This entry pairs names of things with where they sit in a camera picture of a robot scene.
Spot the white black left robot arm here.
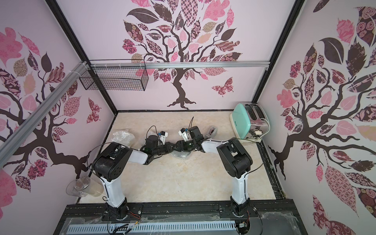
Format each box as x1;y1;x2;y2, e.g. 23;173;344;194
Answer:
92;135;174;209

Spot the white toaster power cable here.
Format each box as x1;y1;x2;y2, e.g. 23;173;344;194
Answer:
254;117;271;139

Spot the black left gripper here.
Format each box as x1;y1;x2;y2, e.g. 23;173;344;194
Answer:
154;142;177;156

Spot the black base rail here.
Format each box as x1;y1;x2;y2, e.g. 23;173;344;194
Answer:
55;199;306;235

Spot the clear plastic cup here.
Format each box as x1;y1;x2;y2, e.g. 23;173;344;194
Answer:
66;176;104;198

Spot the aluminium frame bar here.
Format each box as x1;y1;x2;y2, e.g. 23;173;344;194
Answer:
146;61;270;69
1;61;88;167

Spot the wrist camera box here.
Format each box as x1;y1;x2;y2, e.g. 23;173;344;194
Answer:
178;128;190;142
158;131;168;145

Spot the aluminium frame bar back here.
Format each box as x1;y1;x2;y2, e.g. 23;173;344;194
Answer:
146;61;270;69

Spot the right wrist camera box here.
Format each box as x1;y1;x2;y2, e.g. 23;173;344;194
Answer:
178;128;190;142

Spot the white slotted cable duct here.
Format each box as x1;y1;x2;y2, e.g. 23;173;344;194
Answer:
65;221;237;235

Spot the aluminium frame bar left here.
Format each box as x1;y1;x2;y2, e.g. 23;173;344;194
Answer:
1;61;88;167

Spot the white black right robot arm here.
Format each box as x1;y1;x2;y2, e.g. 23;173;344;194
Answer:
172;126;253;206

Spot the black wire wall basket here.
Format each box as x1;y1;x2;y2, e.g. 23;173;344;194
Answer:
79;59;149;91

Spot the mint green toaster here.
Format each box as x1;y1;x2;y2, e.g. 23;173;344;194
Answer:
230;102;271;143

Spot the grey tape dispenser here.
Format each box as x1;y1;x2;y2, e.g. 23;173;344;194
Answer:
205;126;217;139

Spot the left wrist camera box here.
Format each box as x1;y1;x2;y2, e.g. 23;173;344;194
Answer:
158;131;168;145

